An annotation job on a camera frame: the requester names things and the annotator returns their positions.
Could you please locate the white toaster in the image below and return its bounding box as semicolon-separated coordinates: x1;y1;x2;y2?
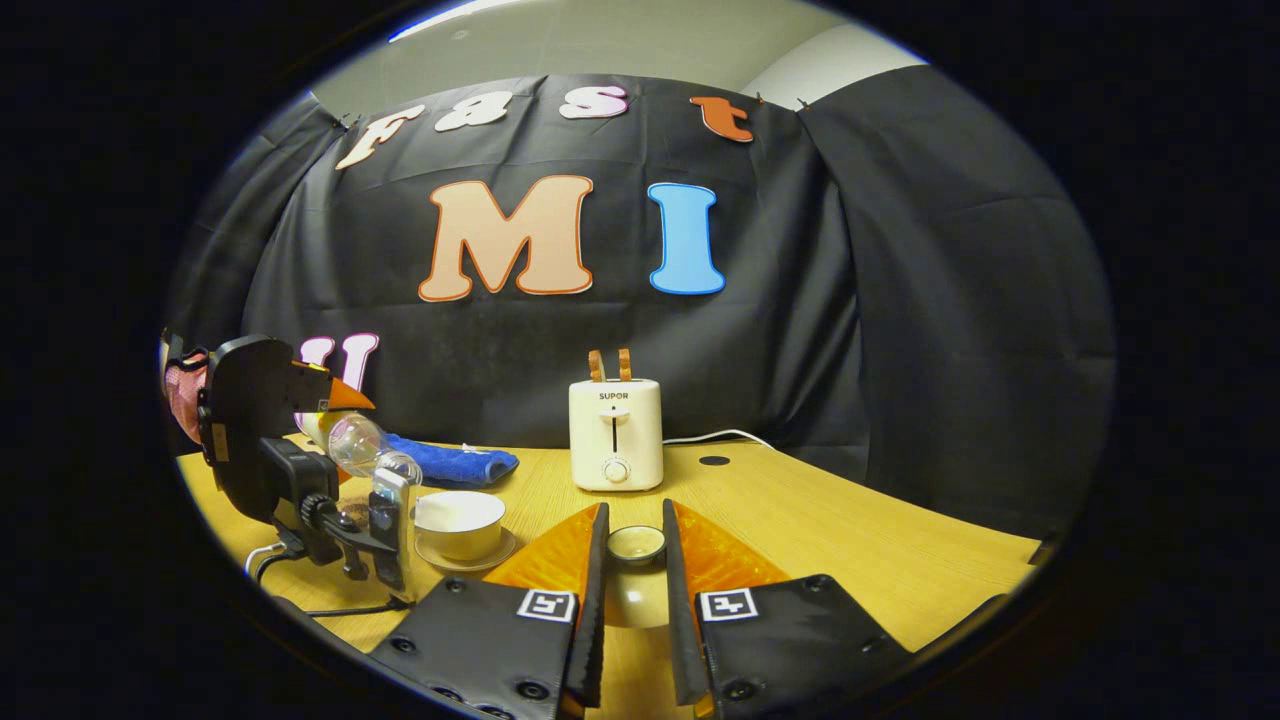
568;378;665;492

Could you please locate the black backdrop cloth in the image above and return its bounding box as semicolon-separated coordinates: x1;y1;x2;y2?
165;65;1116;541

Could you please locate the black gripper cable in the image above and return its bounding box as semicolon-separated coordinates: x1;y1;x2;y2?
255;548;403;617

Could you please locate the blue towel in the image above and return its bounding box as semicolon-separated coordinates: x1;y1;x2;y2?
385;433;520;489

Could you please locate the pale green saucer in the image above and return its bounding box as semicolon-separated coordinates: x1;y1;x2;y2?
415;527;519;574

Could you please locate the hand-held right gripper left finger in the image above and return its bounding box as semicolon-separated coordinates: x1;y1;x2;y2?
370;502;611;720

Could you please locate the white power cable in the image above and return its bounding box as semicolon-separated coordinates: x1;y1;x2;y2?
662;428;776;451

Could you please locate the clear water bottle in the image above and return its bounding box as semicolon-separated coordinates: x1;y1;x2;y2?
300;410;423;487

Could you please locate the pale green teacup lid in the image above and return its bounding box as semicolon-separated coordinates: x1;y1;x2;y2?
603;525;669;629

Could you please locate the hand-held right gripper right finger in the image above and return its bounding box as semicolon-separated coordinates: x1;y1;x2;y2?
662;500;916;720

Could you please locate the pale green teacup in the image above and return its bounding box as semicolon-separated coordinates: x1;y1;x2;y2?
413;490;507;562

